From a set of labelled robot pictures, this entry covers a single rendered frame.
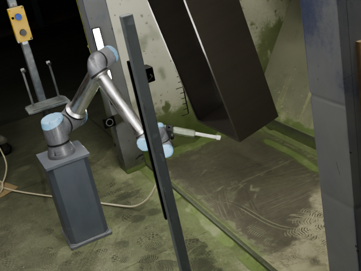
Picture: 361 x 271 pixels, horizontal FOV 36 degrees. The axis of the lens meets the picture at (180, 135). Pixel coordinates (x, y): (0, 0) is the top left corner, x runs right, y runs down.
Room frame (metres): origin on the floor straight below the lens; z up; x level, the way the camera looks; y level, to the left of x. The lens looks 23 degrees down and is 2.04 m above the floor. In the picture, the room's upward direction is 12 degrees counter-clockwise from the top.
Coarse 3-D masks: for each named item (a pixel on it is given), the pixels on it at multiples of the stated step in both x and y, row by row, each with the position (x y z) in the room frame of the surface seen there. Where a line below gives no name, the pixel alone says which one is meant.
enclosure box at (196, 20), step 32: (160, 0) 3.96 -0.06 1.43; (192, 0) 3.39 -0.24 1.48; (224, 0) 3.48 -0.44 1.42; (160, 32) 3.93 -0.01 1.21; (192, 32) 4.04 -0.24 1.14; (224, 32) 3.46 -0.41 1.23; (192, 64) 4.02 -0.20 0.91; (224, 64) 3.45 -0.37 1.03; (256, 64) 3.54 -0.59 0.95; (192, 96) 4.00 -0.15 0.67; (224, 96) 3.43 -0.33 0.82; (256, 96) 3.53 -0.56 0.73; (224, 128) 3.73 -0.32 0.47; (256, 128) 3.52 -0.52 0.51
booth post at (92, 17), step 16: (80, 0) 4.34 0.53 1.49; (96, 0) 4.33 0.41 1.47; (96, 16) 4.32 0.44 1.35; (112, 32) 4.35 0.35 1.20; (128, 96) 4.35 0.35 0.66; (112, 112) 4.29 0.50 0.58; (112, 128) 4.38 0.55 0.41; (128, 128) 4.33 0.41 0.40; (128, 144) 4.32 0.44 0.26; (128, 160) 4.30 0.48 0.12; (144, 160) 4.35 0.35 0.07
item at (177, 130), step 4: (172, 128) 3.50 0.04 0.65; (176, 128) 3.50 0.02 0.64; (180, 128) 3.51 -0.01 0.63; (176, 132) 3.49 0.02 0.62; (180, 132) 3.48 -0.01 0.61; (184, 132) 3.48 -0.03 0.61; (188, 132) 3.48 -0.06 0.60; (192, 132) 3.48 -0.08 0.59; (196, 132) 3.49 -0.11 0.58; (188, 136) 3.48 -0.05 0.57; (192, 136) 3.48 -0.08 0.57; (204, 136) 3.48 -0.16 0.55; (208, 136) 3.48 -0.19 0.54; (212, 136) 3.48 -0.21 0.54; (216, 136) 3.48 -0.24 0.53; (220, 136) 3.47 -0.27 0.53
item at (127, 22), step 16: (128, 16) 2.37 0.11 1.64; (128, 32) 2.37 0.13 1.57; (128, 48) 2.38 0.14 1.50; (144, 64) 2.38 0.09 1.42; (144, 80) 2.37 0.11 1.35; (144, 96) 2.37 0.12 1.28; (144, 112) 2.37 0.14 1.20; (160, 144) 2.38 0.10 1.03; (160, 160) 2.37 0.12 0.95; (160, 176) 2.36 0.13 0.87; (176, 208) 2.38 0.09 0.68; (176, 224) 2.37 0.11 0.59; (176, 240) 2.36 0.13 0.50; (176, 256) 2.40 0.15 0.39
